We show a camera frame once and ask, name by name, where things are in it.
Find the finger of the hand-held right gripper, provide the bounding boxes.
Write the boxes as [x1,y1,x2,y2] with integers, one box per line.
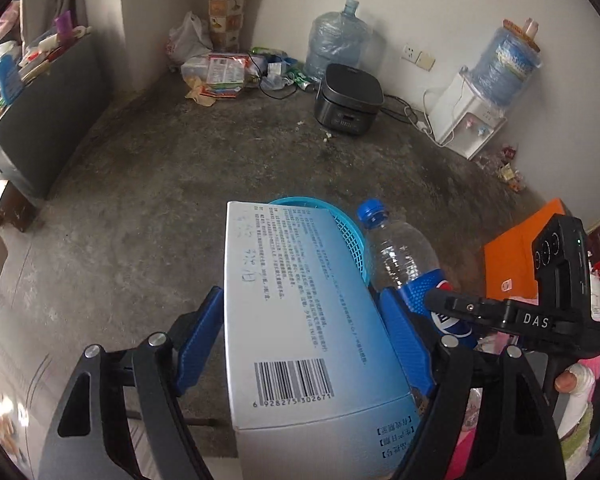
[425,287,510,331]

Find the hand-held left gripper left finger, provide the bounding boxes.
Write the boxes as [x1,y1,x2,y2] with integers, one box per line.
[37,285,224,480]

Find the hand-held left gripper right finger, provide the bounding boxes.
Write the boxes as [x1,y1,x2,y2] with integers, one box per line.
[379,287,568,480]

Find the clear plastic bottle blue label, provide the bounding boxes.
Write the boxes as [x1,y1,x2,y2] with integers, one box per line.
[357,199,480,351]

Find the blue white cardboard box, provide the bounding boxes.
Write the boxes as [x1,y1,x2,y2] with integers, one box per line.
[225,201,421,480]

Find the blue plastic basket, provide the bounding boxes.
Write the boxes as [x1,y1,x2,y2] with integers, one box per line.
[267,196,371,293]

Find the person's right hand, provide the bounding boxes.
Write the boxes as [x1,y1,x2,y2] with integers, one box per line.
[554,364,595,441]

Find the orange box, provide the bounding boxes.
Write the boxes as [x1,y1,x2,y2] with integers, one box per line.
[482,198,568,301]

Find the pile of small wrappers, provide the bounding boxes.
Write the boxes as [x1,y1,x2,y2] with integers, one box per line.
[480,145,525,193]

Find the pink patterned clothing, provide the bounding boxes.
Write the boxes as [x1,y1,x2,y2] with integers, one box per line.
[452,252,600,480]

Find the white water dispenser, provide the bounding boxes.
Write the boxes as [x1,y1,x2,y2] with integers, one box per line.
[432,67,508,161]

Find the green white shaggy rug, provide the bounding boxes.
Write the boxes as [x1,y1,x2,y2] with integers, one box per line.
[560,405,598,480]

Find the wrapped blue water jug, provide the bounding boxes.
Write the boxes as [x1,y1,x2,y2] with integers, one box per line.
[467,19,541,108]

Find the black rice cooker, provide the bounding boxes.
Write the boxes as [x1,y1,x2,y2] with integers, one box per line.
[314,63,385,137]

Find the small closed cardboard box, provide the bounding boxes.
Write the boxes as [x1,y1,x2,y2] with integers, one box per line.
[0,179,38,233]

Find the grey cabinet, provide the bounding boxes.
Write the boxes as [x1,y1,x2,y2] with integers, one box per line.
[0,35,108,201]

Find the pile of packaging litter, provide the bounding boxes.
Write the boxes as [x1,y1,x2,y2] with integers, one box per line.
[180,47,311,108]

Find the large empty water jug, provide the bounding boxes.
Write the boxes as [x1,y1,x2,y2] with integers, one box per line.
[305,0,373,83]

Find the white plastic bag red print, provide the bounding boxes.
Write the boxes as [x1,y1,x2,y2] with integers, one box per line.
[167,11,213,63]

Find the blue detergent bottle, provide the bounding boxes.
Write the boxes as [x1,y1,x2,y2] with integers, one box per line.
[0,55,23,103]

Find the tile-patterned roll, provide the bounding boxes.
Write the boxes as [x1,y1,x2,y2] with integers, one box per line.
[209,0,255,53]

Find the purple cup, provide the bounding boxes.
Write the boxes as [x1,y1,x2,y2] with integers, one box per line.
[54,10,76,41]

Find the grey curtain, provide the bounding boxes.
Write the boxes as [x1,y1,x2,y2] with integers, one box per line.
[20,0,88,46]

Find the black power cable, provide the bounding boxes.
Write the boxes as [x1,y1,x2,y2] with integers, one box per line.
[380,92,431,128]

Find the wall socket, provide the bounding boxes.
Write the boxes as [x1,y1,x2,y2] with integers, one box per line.
[401,44,437,72]

